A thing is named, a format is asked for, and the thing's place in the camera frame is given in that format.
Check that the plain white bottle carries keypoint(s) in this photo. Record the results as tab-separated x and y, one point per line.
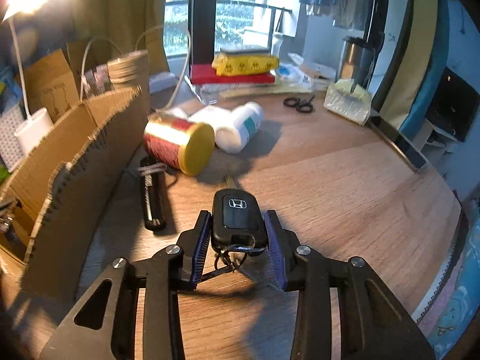
210	114

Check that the white woven plastic basket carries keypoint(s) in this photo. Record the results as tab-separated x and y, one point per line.
9	135

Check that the white bottle teal label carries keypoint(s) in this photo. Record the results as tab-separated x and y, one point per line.
240	127

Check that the steel thermos mug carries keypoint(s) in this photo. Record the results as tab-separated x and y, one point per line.
354	58

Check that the black car key fob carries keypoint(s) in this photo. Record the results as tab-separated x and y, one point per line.
237	213

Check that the yellow printed packet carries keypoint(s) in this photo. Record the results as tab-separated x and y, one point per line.
243	65

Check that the flat red box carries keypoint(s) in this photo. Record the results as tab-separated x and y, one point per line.
232	78

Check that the white paper packets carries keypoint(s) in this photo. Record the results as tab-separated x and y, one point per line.
303	73

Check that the red gold can yellow lid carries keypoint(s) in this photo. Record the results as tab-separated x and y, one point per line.
168	140

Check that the dark flat sponge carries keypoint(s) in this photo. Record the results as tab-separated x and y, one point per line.
243	50

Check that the beige curtain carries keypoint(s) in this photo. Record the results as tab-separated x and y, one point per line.
123	3

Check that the flattened printed cardboard box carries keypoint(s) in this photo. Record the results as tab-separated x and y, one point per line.
48	78

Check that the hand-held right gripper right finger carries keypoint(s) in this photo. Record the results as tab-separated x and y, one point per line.
274	252

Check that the printed bedding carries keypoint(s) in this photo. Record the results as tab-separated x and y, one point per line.
453	307

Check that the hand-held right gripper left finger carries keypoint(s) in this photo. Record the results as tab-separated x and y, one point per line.
198	249

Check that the white desk lamp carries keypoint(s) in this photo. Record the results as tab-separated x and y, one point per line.
33	131

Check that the black scissors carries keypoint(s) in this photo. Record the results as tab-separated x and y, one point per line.
300	103

